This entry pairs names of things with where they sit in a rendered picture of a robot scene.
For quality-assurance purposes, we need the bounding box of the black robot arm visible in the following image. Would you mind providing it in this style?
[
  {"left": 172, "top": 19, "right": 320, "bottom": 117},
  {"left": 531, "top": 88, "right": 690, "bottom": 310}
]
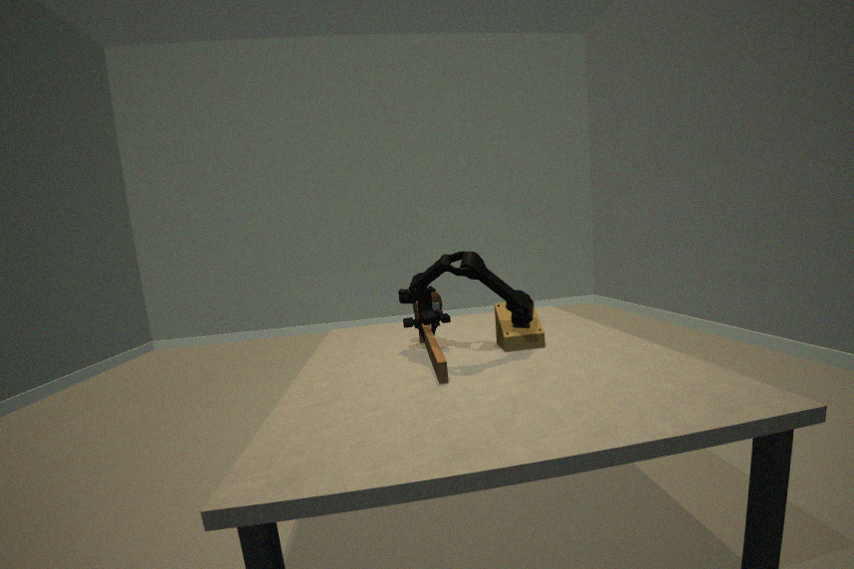
[{"left": 398, "top": 252, "right": 534, "bottom": 328}]

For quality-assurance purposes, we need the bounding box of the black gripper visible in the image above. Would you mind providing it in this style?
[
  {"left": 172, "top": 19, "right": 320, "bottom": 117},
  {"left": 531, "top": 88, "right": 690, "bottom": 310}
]
[{"left": 403, "top": 302, "right": 451, "bottom": 342}]

